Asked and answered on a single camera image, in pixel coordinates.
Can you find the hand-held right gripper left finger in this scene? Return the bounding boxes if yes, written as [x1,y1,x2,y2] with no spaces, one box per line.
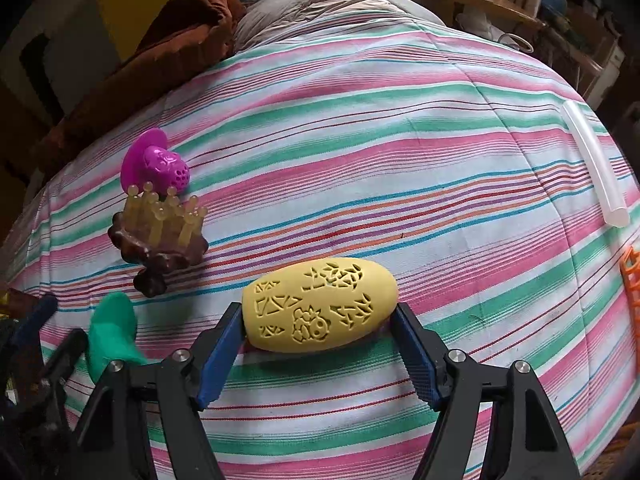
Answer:
[70,301,246,480]

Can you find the brown pillow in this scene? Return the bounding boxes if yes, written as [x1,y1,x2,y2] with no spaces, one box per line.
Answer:
[30,0,247,173]

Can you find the purple heart-shaped toy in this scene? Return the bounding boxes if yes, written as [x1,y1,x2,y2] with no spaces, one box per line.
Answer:
[120,128,192,196]

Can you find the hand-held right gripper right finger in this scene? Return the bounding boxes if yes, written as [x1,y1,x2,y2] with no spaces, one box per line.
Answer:
[390,302,583,480]

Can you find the brown comb with yellow pegs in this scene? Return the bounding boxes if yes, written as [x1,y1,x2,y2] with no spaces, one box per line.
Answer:
[107,182,210,297]

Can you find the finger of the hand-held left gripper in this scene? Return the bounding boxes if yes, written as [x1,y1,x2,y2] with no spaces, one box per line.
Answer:
[30,327,90,411]
[10,294,60,361]

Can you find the teal plastic toy piece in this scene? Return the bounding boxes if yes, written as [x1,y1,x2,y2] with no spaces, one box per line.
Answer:
[86,291,151,383]

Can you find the grey duvet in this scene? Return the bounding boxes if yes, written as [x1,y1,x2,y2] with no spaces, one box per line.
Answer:
[232,0,446,56]

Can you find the orange plastic rack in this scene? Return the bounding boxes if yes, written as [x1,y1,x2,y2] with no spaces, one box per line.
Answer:
[619,246,640,346]

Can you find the translucent plastic tube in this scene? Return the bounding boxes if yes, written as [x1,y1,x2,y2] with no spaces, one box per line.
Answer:
[562,100,631,228]

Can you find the yellow carved oval toy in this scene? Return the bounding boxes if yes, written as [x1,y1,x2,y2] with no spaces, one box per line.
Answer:
[241,256,400,355]

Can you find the striped bed sheet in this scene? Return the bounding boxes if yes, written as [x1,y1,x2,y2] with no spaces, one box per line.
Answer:
[0,15,640,480]

